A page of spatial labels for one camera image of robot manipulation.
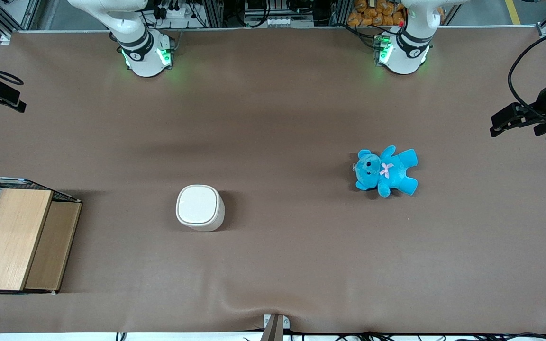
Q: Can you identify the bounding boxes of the grey metal camera mount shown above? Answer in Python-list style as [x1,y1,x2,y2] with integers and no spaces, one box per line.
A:
[260,314,291,341]

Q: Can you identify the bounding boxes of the cream trash can body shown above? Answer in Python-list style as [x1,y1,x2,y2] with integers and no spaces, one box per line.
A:
[176,185,226,233]

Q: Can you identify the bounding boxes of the white power strip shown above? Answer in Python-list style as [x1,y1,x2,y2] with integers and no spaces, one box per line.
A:
[156,0,199,20]

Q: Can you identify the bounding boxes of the dark wooden board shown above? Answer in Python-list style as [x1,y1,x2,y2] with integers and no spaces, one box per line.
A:
[24,201,82,291]

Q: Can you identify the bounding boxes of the light wooden board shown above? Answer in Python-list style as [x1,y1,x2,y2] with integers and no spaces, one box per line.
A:
[0,188,54,291]

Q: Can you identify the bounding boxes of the cream trash can lid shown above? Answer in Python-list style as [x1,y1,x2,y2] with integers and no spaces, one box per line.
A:
[176,185,219,226]

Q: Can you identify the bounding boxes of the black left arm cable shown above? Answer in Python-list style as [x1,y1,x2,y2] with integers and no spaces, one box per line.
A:
[508,24,546,122]

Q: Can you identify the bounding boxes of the brown table mat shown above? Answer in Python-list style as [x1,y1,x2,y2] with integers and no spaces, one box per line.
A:
[0,26,546,335]

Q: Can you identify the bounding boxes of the blue teddy bear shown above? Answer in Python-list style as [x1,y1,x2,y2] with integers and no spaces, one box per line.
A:
[353,145,419,198]

